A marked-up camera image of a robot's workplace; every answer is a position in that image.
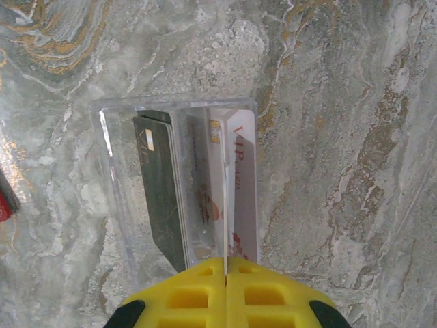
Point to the white VIP card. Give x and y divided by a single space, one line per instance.
245 191
225 222

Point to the clear plastic card box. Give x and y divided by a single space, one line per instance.
116 164

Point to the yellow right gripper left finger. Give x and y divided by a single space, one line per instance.
191 300

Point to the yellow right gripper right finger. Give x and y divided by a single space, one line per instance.
266 300

